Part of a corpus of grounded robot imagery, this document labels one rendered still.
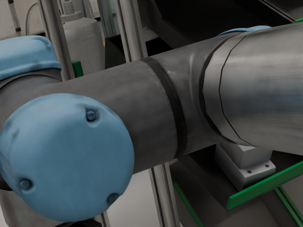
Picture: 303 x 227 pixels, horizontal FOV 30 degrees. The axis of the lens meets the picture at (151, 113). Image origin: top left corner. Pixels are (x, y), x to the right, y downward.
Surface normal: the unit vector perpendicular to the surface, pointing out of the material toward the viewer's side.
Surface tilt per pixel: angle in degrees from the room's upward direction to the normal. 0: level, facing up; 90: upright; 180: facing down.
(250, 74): 66
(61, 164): 90
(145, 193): 0
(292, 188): 45
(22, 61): 87
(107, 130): 91
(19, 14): 90
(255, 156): 115
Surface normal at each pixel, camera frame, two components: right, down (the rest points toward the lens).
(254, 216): 0.24, -0.53
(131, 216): -0.18, -0.93
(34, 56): 0.73, 0.01
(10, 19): 0.53, 0.18
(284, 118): -0.85, 0.41
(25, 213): -0.33, 0.36
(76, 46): 0.09, 0.31
